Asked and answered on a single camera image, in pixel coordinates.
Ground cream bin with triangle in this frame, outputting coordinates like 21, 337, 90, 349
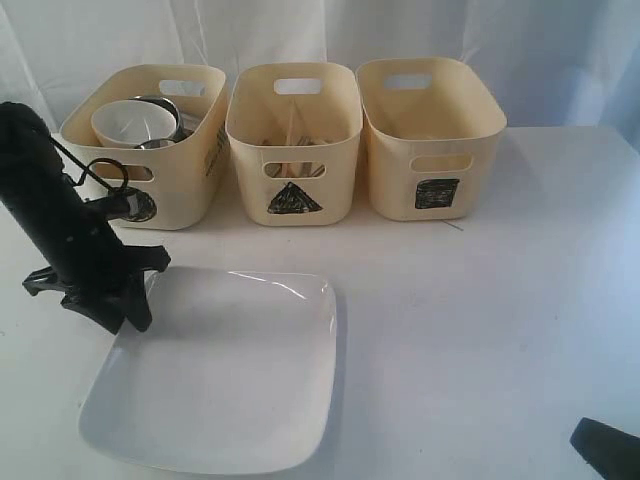
226, 62, 363, 226

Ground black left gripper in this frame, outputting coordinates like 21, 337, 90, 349
22, 199, 171, 334

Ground cream bin with square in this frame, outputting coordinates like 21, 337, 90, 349
356, 57, 507, 221

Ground cream bin with circle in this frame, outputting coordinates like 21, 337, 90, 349
60, 64, 229, 230

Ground white round bowl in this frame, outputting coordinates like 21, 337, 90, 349
90, 100, 178, 148

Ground steel bowl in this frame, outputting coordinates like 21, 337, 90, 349
132, 95, 192, 142

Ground steel mug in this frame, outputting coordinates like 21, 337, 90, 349
135, 138, 176, 150

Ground steel fork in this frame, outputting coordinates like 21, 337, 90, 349
295, 135, 331, 146

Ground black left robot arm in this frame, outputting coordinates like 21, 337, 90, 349
1, 102, 171, 334

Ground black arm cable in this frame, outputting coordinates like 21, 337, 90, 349
47, 134, 131, 194

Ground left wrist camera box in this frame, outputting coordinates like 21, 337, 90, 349
85, 190, 157, 223

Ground white square plate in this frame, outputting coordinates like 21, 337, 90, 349
78, 267, 338, 475

